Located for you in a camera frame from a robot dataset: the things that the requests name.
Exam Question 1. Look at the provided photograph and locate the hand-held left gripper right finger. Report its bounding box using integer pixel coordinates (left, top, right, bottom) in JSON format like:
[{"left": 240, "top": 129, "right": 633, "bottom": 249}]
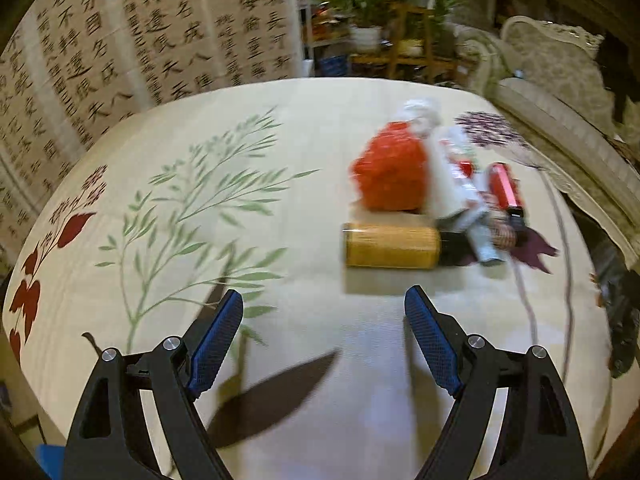
[{"left": 404, "top": 285, "right": 588, "bottom": 480}]

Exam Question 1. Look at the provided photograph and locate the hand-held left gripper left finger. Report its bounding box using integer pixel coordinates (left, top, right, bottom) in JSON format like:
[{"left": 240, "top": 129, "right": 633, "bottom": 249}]
[{"left": 62, "top": 289, "right": 244, "bottom": 480}]

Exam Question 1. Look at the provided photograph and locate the yellow cylinder jar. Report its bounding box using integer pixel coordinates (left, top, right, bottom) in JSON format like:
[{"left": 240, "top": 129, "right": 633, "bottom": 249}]
[{"left": 342, "top": 223, "right": 471, "bottom": 269}]

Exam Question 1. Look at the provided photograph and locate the red rectangular box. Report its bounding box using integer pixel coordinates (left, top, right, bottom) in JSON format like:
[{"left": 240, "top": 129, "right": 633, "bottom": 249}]
[{"left": 486, "top": 162, "right": 527, "bottom": 222}]

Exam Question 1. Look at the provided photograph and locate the white red-label packet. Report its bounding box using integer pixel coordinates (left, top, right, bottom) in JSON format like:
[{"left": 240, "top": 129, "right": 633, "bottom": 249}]
[{"left": 426, "top": 126, "right": 487, "bottom": 222}]

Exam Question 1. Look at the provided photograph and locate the red plastic bag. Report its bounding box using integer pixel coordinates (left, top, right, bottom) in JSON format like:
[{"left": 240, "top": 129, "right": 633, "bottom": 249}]
[{"left": 350, "top": 121, "right": 430, "bottom": 212}]

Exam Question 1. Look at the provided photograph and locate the black trash bin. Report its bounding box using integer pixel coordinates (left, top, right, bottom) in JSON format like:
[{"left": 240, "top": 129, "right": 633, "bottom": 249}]
[{"left": 592, "top": 240, "right": 640, "bottom": 379}]

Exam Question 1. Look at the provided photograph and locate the white tube with green print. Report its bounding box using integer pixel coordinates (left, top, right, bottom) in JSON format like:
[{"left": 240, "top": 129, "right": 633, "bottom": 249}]
[{"left": 464, "top": 217, "right": 506, "bottom": 266}]

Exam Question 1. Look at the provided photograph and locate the crumpled white tissue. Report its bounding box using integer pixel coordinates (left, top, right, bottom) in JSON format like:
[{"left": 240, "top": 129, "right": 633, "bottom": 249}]
[{"left": 402, "top": 100, "right": 442, "bottom": 137}]

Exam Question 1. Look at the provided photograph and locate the wooden plant stand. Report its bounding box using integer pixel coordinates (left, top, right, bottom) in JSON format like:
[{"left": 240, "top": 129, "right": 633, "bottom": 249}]
[{"left": 350, "top": 2, "right": 461, "bottom": 84}]

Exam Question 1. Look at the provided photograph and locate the blue box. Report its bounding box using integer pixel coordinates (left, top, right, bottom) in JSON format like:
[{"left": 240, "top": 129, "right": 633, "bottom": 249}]
[{"left": 317, "top": 55, "right": 349, "bottom": 77}]

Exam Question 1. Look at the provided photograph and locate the cream ornate sofa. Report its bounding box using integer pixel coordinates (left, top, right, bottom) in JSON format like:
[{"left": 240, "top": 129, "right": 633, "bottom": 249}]
[{"left": 457, "top": 15, "right": 640, "bottom": 261}]

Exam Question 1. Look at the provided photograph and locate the green plant in white pot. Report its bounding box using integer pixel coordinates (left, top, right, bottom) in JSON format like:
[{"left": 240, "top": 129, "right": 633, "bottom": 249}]
[{"left": 295, "top": 0, "right": 436, "bottom": 54}]

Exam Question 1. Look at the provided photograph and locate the metal shelf rack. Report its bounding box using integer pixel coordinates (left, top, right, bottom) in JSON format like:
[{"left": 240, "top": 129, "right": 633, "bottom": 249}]
[{"left": 297, "top": 0, "right": 351, "bottom": 79}]

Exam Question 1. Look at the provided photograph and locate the calligraphy folding screen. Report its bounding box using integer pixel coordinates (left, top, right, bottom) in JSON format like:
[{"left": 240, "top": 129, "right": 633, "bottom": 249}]
[{"left": 0, "top": 0, "right": 306, "bottom": 271}]

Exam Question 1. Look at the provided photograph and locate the tall green plant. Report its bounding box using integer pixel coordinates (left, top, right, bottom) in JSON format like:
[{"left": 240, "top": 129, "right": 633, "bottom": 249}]
[{"left": 430, "top": 0, "right": 473, "bottom": 56}]

